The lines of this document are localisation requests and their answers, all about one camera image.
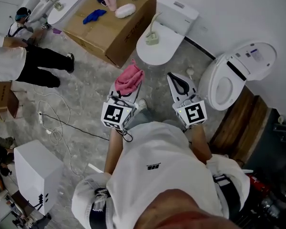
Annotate person's right forearm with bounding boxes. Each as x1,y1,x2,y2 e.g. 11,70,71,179
185,125,213,165

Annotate black shoulder strap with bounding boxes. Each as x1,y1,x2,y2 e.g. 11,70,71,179
89,187,112,229
212,174,241,219

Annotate clear plastic bottle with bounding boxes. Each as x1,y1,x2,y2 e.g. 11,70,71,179
261,197,281,219

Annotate person's white shirt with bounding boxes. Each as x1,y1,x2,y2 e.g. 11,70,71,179
71,122,251,229

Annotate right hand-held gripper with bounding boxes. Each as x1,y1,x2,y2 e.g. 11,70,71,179
166,72,208,130

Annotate small cardboard box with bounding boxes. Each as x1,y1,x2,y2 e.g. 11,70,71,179
0,80,12,115

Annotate white toilet with closed lid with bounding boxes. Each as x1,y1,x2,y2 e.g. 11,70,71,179
136,0,200,66
47,0,91,26

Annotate large cardboard box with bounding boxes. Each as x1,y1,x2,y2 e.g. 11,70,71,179
62,0,157,68

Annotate person's chin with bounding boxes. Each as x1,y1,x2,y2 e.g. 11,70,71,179
133,188,241,229

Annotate white cable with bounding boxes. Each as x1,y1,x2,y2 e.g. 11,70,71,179
32,84,86,176

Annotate beige toilet brush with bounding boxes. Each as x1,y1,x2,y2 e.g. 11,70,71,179
146,11,163,38

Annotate white flat strip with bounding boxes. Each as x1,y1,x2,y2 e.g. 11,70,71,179
87,163,103,174

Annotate white toilet with raised lid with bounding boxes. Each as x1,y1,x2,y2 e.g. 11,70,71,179
21,0,60,23

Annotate tall white box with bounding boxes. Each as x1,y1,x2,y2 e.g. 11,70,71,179
13,139,64,216

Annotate blue cloth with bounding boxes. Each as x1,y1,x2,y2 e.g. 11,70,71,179
82,9,107,25

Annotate red fire extinguisher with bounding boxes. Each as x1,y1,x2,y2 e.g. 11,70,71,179
246,173,270,195

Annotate black floor cable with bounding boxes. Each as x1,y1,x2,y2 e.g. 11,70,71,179
41,113,110,142

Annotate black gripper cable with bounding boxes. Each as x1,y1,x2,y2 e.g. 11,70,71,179
114,127,133,143

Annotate person's white shoe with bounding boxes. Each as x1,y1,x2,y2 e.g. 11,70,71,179
137,98,148,111

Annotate white fluffy oval pad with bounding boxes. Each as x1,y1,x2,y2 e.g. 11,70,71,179
114,3,136,19

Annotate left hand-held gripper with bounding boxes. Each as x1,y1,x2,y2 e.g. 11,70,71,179
101,79,144,131

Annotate wooden platform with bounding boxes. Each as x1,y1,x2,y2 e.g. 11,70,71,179
209,86,272,164

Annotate person's grey trouser leg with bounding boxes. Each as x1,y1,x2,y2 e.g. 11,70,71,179
127,108,182,131

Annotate white toilet with open lid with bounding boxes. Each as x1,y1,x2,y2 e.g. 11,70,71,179
198,42,277,111

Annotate pink cloth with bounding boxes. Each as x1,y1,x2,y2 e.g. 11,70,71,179
114,59,145,96

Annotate person's left forearm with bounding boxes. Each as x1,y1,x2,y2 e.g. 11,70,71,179
104,127,128,176

